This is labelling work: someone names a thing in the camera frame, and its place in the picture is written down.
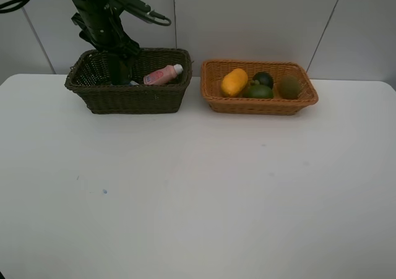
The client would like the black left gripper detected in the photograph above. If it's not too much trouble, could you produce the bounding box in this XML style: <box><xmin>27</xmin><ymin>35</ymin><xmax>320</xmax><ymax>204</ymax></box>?
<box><xmin>72</xmin><ymin>0</ymin><xmax>140</xmax><ymax>58</ymax></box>

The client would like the pink bottle white cap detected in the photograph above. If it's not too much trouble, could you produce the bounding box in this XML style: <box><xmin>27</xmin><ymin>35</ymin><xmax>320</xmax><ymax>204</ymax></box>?
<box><xmin>143</xmin><ymin>64</ymin><xmax>183</xmax><ymax>85</ymax></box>

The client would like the yellow mango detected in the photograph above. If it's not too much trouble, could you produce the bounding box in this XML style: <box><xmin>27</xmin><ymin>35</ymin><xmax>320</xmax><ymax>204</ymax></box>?
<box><xmin>220</xmin><ymin>68</ymin><xmax>248</xmax><ymax>98</ymax></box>

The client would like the green avocado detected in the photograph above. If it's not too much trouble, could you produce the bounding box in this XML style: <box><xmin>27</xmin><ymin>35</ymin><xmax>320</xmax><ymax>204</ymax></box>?
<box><xmin>243</xmin><ymin>85</ymin><xmax>273</xmax><ymax>99</ymax></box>

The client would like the dark mangosteen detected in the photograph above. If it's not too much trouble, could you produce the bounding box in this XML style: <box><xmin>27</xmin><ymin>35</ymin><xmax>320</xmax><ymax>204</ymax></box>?
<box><xmin>252</xmin><ymin>72</ymin><xmax>273</xmax><ymax>89</ymax></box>

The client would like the brown kiwi fruit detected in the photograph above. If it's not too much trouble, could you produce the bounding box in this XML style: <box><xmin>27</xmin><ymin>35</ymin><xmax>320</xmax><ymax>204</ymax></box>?
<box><xmin>277</xmin><ymin>75</ymin><xmax>301</xmax><ymax>100</ymax></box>

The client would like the black pump bottle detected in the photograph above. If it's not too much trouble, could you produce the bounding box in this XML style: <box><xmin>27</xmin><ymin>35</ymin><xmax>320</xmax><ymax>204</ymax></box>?
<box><xmin>106</xmin><ymin>53</ymin><xmax>136</xmax><ymax>86</ymax></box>

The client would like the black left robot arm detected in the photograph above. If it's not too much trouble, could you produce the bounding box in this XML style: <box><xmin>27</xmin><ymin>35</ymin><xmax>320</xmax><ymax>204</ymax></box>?
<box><xmin>20</xmin><ymin>0</ymin><xmax>140</xmax><ymax>59</ymax></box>

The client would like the dark brown wicker basket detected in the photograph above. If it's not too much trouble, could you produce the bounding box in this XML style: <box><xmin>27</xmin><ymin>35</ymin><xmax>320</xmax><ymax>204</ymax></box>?
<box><xmin>65</xmin><ymin>48</ymin><xmax>192</xmax><ymax>114</ymax></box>

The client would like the orange wicker basket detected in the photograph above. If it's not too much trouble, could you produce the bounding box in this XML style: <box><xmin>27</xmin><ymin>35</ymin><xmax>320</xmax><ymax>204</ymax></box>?
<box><xmin>200</xmin><ymin>59</ymin><xmax>319</xmax><ymax>115</ymax></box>

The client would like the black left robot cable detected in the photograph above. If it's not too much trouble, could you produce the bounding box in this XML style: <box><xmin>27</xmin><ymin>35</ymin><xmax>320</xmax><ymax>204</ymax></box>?
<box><xmin>0</xmin><ymin>0</ymin><xmax>35</xmax><ymax>14</ymax></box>

